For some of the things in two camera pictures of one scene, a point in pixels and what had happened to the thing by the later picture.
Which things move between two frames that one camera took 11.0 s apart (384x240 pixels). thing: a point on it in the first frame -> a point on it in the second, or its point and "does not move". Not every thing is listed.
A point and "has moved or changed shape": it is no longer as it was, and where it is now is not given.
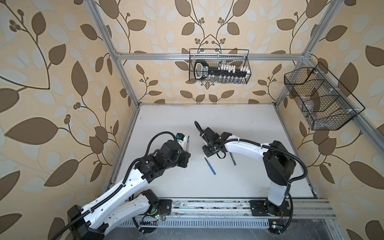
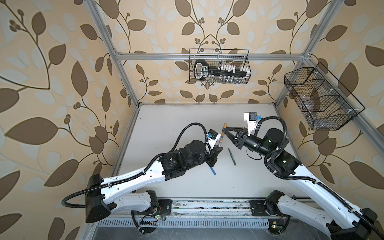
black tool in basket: x=202 y=70 does not move
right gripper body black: x=208 y=149 -> x=253 y=143
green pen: x=233 y=160 does not move
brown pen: x=187 y=146 has moved or changed shape
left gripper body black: x=179 y=160 -> x=210 y=157
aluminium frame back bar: x=187 y=56 does not move
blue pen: x=210 y=166 does not move
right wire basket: x=325 y=103 does not move
